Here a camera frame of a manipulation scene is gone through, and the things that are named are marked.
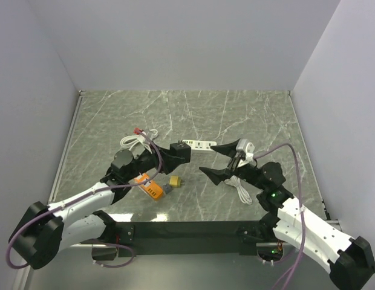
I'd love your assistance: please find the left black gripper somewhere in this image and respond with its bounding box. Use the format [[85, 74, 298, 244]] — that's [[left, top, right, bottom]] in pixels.
[[125, 141, 185, 181]]

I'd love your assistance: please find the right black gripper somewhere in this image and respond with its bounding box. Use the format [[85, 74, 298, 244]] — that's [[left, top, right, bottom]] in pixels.
[[198, 139, 266, 190]]

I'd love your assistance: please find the black cube power adapter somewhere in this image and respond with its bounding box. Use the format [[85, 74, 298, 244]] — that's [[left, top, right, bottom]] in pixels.
[[169, 141, 192, 158]]

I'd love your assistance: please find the grey plug adapter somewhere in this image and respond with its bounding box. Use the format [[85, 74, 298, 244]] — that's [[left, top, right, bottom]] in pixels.
[[162, 184, 173, 195]]

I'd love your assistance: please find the orange power strip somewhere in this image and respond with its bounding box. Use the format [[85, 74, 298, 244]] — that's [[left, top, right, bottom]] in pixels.
[[134, 173, 164, 201]]

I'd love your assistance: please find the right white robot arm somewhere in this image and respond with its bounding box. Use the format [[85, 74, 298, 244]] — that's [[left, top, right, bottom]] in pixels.
[[200, 139, 375, 289]]

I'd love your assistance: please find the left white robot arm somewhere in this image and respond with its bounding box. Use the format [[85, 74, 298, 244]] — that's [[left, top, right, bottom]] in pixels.
[[5, 142, 191, 269]]

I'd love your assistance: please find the yellow plug adapter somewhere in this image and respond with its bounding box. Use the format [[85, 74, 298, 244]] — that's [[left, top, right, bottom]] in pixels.
[[169, 176, 183, 188]]

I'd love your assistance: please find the white power strip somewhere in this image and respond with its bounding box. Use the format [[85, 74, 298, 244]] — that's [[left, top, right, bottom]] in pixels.
[[182, 140, 217, 152]]

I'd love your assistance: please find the black base bar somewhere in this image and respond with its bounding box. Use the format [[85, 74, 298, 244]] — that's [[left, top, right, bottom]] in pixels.
[[91, 221, 290, 262]]

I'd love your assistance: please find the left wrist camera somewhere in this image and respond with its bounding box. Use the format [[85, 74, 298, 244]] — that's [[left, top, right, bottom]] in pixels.
[[132, 128, 158, 152]]

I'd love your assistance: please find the white cord of orange strip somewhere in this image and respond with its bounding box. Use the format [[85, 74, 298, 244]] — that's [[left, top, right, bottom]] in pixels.
[[119, 129, 160, 151]]

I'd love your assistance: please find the aluminium frame rail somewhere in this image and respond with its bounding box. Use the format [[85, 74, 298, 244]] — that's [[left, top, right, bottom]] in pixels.
[[12, 90, 86, 290]]

